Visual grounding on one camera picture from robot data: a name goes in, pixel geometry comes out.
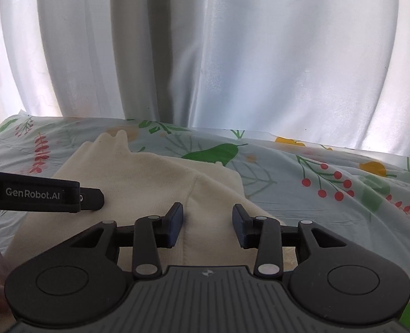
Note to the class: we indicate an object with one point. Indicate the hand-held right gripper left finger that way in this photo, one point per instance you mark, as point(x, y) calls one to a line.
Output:
point(175, 223)

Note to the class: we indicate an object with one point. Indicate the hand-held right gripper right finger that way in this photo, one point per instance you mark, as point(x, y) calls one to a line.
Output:
point(240, 223)

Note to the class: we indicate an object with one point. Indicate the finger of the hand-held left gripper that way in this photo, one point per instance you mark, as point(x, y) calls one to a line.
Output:
point(92, 198)

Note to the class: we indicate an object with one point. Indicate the cream knit sweater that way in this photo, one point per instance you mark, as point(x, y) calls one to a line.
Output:
point(139, 180)

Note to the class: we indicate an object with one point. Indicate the floral printed bed sheet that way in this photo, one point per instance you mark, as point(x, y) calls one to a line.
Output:
point(295, 152)

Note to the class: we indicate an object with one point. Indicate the white curtain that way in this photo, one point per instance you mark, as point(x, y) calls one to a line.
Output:
point(260, 48)

